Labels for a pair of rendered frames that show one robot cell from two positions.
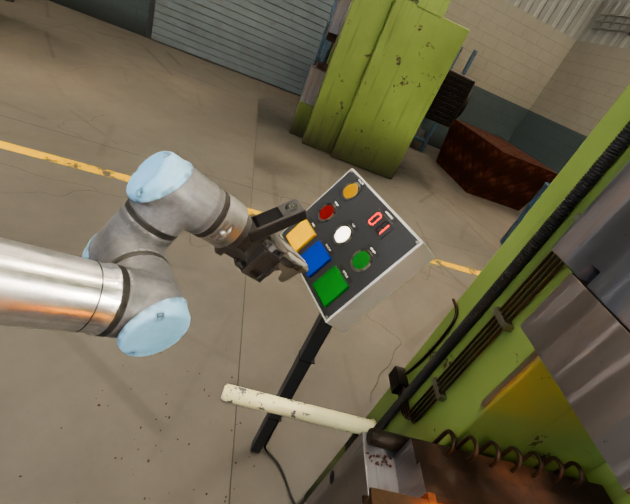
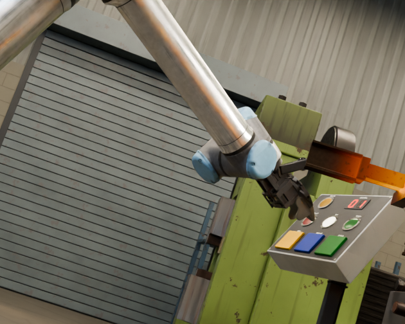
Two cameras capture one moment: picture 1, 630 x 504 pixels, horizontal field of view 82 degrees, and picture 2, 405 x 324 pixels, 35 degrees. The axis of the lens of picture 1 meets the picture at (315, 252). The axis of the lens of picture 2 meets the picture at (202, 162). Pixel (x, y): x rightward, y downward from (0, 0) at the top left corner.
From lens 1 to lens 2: 136 cm
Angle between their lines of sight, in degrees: 44
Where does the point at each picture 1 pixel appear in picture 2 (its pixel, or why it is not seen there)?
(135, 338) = (258, 152)
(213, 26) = (42, 252)
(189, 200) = (258, 126)
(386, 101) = (298, 307)
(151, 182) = (242, 111)
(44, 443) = not seen: outside the picture
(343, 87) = (237, 294)
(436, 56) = not seen: hidden behind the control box
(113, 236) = not seen: hidden behind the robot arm
